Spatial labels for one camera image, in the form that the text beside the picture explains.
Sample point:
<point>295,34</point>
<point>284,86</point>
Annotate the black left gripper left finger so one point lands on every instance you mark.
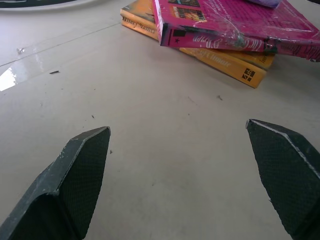
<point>75,180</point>

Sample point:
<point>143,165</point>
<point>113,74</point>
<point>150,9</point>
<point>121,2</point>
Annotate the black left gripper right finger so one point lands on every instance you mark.
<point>287,170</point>

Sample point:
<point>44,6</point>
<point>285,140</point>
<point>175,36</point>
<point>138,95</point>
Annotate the thin yellow paperback book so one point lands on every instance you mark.
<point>260,58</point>

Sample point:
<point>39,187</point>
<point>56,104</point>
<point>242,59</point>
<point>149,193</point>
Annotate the pink paperback book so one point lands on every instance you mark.
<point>237,25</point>

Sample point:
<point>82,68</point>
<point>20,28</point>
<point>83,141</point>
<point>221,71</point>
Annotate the purple object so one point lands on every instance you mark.
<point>265,2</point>

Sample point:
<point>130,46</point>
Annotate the dark round white-rimmed object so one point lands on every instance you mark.
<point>37,3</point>

